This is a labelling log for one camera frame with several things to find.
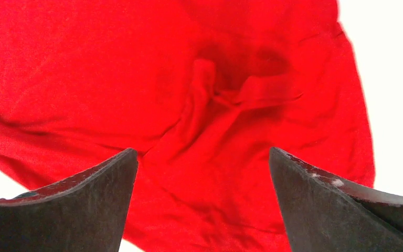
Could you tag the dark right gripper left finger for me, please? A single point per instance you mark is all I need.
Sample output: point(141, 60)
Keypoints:
point(84, 212)

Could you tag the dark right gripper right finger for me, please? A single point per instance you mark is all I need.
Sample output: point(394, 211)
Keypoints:
point(324, 212)

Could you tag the red t-shirt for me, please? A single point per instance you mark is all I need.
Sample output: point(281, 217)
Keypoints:
point(201, 89)

